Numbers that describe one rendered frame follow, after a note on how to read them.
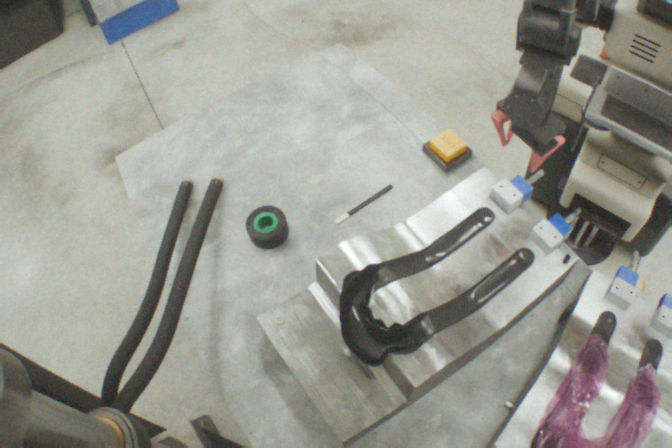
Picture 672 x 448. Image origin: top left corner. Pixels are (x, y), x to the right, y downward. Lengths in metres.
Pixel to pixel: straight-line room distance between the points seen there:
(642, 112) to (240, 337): 0.86
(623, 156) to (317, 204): 0.67
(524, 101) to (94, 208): 2.09
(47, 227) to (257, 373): 1.84
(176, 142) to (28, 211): 1.62
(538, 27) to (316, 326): 0.56
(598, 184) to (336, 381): 0.71
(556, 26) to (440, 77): 1.95
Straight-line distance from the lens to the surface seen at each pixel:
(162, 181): 1.13
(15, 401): 0.43
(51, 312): 2.21
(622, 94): 0.95
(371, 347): 0.75
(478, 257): 0.81
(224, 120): 1.20
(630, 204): 1.11
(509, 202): 0.85
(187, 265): 0.86
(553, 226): 0.86
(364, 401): 0.74
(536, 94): 0.59
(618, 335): 0.87
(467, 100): 2.42
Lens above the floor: 1.58
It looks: 52 degrees down
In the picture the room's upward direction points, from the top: 8 degrees counter-clockwise
